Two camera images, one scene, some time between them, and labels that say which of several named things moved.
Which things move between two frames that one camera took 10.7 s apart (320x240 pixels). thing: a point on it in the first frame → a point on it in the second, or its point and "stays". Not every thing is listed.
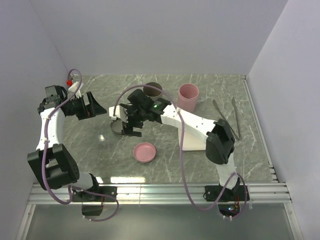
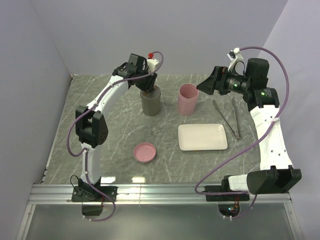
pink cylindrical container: x=187 y=96 stays
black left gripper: x=89 y=110 → x=152 y=80
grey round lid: x=116 y=125 → x=154 y=94
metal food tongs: x=239 y=137 stays
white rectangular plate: x=193 y=139 stays
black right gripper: x=128 y=126 → x=217 y=81
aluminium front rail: x=270 y=193 stays
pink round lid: x=144 y=152 stays
